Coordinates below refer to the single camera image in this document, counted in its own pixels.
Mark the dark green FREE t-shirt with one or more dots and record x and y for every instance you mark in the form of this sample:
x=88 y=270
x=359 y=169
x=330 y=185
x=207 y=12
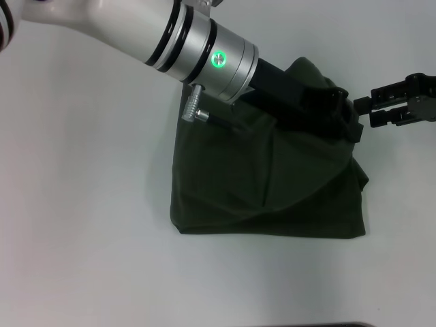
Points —
x=272 y=177

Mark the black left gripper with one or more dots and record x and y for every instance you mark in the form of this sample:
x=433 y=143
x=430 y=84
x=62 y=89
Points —
x=293 y=98

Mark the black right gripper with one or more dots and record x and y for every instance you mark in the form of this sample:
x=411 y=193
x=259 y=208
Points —
x=424 y=98

